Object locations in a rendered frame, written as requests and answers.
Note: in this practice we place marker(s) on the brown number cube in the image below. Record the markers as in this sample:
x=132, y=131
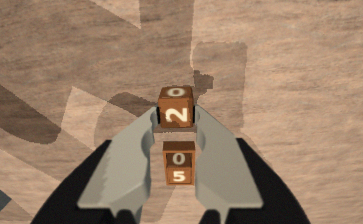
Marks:
x=176, y=107
x=178, y=168

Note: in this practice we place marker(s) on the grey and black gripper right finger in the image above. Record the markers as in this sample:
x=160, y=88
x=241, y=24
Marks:
x=233, y=179

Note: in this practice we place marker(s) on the brown rectangular tray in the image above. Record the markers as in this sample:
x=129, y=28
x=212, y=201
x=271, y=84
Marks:
x=180, y=147

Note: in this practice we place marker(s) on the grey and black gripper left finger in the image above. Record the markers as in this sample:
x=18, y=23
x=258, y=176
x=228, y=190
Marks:
x=113, y=177

